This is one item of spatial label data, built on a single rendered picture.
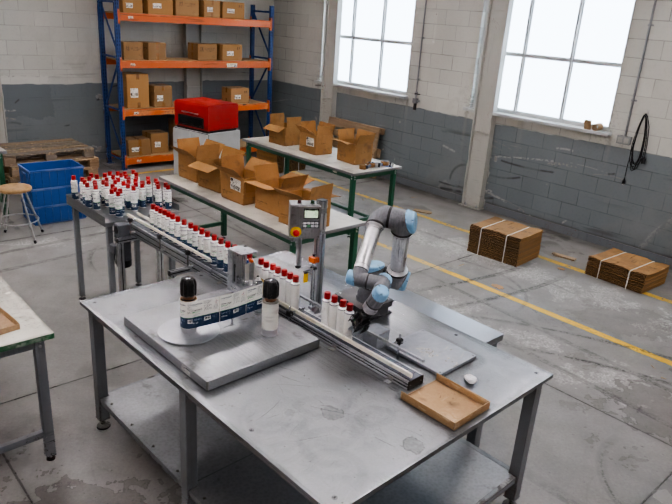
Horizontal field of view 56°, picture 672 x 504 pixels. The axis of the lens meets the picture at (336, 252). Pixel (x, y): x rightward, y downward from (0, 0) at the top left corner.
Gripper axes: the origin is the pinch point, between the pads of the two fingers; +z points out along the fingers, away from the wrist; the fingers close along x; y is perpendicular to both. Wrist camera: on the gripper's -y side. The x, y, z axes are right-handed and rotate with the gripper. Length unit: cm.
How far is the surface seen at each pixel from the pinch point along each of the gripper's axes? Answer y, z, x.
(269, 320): 31.2, 11.7, -27.9
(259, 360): 49, 12, -10
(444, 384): -12, -16, 48
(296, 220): -1, -14, -66
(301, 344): 23.0, 11.9, -9.5
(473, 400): -12, -24, 62
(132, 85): -241, 329, -638
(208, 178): -115, 160, -270
